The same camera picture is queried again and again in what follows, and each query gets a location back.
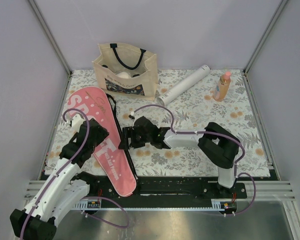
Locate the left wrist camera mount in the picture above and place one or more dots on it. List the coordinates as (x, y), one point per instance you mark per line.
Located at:
(75, 122)

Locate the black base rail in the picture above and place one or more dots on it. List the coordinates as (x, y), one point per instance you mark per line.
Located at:
(154, 192)

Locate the white shuttlecock tube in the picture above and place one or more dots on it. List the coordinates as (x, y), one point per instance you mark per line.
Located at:
(184, 85)

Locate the pink racket cover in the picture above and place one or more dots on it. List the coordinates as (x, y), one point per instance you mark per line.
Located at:
(94, 103)

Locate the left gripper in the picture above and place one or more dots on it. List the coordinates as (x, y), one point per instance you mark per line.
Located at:
(102, 133)

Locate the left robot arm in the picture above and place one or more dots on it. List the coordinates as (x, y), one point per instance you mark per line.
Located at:
(64, 188)

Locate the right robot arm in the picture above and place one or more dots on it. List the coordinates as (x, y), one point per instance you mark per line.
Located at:
(219, 145)

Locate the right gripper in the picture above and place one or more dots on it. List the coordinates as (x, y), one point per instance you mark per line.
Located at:
(134, 144)

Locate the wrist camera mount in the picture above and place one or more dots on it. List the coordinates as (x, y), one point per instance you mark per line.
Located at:
(75, 122)
(132, 117)

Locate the beige canvas tote bag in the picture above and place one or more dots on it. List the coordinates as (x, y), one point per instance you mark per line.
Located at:
(126, 69)

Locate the peach lotion bottle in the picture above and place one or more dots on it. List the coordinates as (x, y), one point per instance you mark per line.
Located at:
(222, 86)

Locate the white item inside bag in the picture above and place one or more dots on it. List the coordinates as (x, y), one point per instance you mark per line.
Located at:
(124, 75)

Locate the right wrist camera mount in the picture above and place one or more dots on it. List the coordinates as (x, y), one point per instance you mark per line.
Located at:
(132, 117)

